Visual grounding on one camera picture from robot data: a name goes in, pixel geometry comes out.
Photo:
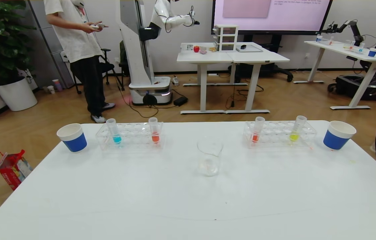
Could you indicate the red pigment test tube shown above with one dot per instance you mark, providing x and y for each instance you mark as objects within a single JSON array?
[
  {"x": 255, "y": 136},
  {"x": 155, "y": 136}
]

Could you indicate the yellow pigment test tube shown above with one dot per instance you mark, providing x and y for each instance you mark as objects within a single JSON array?
[{"x": 294, "y": 136}]

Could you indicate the clear glass beaker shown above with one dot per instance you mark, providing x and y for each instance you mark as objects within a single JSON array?
[{"x": 209, "y": 166}]

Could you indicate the clear plastic test tube rack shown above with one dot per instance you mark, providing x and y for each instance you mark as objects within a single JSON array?
[
  {"x": 276, "y": 135},
  {"x": 134, "y": 136}
]

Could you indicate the blue pigment test tube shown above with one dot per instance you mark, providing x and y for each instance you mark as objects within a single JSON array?
[{"x": 116, "y": 138}]

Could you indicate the black power adapter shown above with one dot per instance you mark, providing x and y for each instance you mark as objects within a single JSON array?
[{"x": 180, "y": 101}]

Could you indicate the red apple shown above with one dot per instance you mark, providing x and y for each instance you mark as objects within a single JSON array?
[{"x": 196, "y": 49}]

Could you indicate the white mobile robot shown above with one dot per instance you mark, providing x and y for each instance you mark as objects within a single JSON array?
[{"x": 134, "y": 50}]

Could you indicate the white drawer organizer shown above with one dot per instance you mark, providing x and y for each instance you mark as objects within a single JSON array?
[{"x": 226, "y": 38}]

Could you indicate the grey flat tray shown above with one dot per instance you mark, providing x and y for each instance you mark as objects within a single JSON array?
[{"x": 253, "y": 49}]

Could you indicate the black office chair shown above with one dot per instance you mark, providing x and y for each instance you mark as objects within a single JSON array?
[{"x": 106, "y": 66}]

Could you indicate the black display stand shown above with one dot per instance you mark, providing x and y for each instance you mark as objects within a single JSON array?
[{"x": 273, "y": 68}]

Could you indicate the blue white paper cup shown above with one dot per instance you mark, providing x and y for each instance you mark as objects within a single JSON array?
[
  {"x": 336, "y": 140},
  {"x": 74, "y": 141}
]

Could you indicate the person in white shirt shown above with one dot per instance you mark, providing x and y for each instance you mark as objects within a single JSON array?
[{"x": 74, "y": 40}]

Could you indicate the small white cup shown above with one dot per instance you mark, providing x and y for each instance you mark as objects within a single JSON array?
[{"x": 51, "y": 89}]

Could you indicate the long white desk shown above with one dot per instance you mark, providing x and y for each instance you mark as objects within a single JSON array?
[{"x": 336, "y": 47}]

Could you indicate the black mobile robot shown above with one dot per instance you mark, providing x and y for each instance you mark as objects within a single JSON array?
[{"x": 351, "y": 86}]

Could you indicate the grey metal cabinet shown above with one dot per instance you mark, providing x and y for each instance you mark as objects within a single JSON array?
[{"x": 39, "y": 40}]

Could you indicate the white plant pot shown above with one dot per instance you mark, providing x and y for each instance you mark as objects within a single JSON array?
[{"x": 16, "y": 95}]

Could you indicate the red gift bag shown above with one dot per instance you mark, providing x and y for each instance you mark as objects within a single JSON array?
[{"x": 11, "y": 171}]

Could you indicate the small blue paper cup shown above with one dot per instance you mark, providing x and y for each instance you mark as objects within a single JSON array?
[{"x": 373, "y": 52}]

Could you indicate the large wall display screen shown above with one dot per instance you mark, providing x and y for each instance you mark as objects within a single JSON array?
[{"x": 274, "y": 23}]

